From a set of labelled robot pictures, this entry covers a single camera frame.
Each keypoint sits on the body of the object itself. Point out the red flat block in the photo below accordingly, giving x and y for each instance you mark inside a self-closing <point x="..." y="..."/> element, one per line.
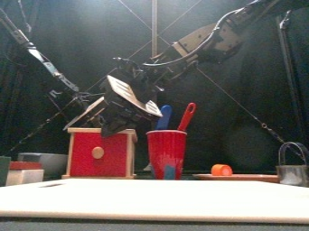
<point x="25" y="165"/>

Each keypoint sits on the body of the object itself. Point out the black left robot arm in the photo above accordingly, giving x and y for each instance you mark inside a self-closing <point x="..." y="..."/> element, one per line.
<point x="41" y="60"/>

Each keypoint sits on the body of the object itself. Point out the green block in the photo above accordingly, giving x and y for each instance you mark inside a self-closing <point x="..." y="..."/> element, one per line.
<point x="5" y="171"/>

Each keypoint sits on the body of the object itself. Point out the red plastic utensil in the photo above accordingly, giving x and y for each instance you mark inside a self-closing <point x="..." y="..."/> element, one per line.
<point x="187" y="115"/>

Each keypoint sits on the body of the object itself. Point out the blue plastic utensil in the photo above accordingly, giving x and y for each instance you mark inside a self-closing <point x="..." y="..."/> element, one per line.
<point x="164" y="118"/>

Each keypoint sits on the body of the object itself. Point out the red ribbed cup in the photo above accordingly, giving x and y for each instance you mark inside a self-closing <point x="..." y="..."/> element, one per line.
<point x="166" y="155"/>

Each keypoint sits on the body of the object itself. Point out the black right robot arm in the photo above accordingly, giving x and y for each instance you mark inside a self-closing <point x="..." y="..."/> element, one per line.
<point x="217" y="39"/>

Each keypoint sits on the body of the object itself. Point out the black vertical stand pole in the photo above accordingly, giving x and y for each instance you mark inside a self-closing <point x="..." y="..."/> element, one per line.
<point x="288" y="75"/>

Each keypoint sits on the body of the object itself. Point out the flat brown plate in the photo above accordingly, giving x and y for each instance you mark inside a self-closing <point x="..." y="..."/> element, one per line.
<point x="249" y="177"/>

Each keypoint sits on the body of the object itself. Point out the vertical metal frame pole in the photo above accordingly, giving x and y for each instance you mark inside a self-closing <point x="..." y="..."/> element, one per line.
<point x="154" y="21"/>

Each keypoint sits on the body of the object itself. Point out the orange toy food piece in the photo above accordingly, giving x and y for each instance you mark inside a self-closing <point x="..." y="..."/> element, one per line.
<point x="221" y="170"/>

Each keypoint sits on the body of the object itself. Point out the white cutting board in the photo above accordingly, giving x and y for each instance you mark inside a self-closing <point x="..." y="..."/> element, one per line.
<point x="161" y="200"/>

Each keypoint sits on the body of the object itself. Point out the wooden drawer box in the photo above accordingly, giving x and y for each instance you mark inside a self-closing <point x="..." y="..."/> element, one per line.
<point x="130" y="153"/>

